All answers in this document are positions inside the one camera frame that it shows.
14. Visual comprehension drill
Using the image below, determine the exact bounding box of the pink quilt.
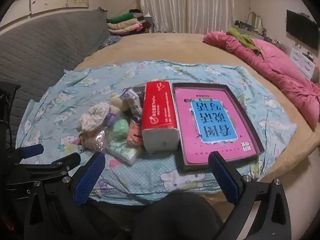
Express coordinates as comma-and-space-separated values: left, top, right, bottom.
203, 31, 320, 132

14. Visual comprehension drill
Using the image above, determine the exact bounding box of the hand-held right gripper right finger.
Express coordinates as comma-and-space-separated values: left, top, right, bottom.
208, 151, 292, 240

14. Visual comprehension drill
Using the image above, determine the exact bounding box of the white curtain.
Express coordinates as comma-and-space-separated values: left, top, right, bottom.
139, 0, 235, 33

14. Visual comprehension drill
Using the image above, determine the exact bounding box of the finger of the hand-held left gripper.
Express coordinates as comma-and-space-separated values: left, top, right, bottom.
7, 153, 81, 180
15, 144, 44, 159

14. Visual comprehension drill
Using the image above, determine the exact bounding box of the clear glitter pouch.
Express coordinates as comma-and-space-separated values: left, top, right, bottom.
85, 126, 113, 153

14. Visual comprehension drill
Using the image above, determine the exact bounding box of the green egg sponge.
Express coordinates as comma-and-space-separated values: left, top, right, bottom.
112, 119, 130, 139

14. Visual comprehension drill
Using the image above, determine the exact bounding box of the stack of folded clothes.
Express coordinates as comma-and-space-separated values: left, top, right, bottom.
106, 9, 152, 35

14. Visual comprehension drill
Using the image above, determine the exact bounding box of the tan bed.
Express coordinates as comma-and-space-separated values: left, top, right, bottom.
72, 31, 320, 205

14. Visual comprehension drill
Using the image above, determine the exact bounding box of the white drawer cabinet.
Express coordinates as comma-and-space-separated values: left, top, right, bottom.
289, 45, 317, 80

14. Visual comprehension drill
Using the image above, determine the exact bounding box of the white blue pocket tissue pack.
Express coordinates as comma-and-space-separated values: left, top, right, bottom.
130, 97, 143, 117
121, 88, 137, 103

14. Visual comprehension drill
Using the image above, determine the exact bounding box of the green floral tissue pack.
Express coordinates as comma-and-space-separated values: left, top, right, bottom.
107, 137, 143, 164

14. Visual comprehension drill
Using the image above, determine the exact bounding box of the dark patterned cloth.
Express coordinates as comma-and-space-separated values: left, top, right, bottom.
100, 35, 122, 50

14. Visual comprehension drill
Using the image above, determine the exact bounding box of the ornate table mirror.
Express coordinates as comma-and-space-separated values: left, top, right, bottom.
247, 12, 263, 32

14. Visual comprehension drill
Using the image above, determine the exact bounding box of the beige plush bear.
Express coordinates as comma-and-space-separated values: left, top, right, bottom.
106, 92, 130, 127

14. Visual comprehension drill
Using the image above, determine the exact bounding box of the cluttered dressing table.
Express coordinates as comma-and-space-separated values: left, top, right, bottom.
234, 20, 285, 45

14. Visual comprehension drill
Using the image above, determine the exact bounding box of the blue cartoon printed blanket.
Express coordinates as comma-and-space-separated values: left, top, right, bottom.
15, 59, 298, 202

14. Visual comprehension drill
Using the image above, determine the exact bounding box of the pink printed cardboard box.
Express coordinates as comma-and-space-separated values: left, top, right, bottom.
172, 82, 265, 173

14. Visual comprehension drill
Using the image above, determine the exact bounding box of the black wall television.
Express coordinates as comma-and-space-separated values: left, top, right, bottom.
286, 9, 318, 49

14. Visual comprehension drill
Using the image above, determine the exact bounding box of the beige teddy bear toy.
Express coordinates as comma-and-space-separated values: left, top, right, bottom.
79, 103, 112, 132

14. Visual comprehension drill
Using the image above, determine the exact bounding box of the grey quilted headboard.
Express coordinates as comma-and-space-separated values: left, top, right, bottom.
0, 8, 110, 150

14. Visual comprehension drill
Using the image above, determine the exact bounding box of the red tissue pack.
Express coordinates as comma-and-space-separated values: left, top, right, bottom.
141, 81, 181, 154

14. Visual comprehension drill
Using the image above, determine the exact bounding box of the person's dark trouser leg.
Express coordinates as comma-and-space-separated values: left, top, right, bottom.
132, 192, 224, 240

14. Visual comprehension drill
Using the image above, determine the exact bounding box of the green cloth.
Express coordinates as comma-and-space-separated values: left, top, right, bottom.
226, 27, 262, 57

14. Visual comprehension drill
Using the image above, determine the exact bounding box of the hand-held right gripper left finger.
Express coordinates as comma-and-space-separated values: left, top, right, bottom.
24, 152, 107, 240

